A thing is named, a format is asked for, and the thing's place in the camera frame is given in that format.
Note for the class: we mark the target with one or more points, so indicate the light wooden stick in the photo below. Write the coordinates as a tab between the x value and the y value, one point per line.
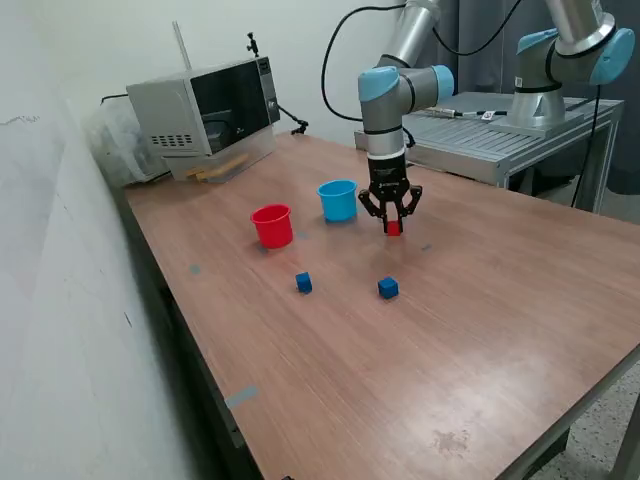
235	161
202	176

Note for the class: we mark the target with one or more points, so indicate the black camera mount stud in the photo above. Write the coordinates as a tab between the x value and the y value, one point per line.
254	46

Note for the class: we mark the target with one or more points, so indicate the long grey tape strip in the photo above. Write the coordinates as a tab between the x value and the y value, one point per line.
242	396

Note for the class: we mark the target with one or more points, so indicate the thin white rod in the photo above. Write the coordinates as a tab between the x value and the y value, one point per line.
181	45

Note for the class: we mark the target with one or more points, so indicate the red plastic cup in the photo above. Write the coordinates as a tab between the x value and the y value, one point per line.
272	232

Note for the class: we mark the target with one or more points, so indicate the dark grey curtain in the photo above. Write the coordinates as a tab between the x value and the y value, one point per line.
480	75

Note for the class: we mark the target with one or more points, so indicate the aluminium robot base table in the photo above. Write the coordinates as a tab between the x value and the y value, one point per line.
475	150

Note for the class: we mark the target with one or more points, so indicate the silver microwave oven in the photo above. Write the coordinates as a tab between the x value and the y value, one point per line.
165	110

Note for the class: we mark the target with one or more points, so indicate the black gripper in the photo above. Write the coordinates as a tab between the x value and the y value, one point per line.
387	175

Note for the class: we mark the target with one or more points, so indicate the small blue cube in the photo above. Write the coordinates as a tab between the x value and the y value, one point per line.
303	283
388	289

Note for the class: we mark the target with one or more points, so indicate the blue plastic cup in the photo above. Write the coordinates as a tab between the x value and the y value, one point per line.
340	207

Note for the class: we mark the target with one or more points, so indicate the small red cube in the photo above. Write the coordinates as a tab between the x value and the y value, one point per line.
394	230

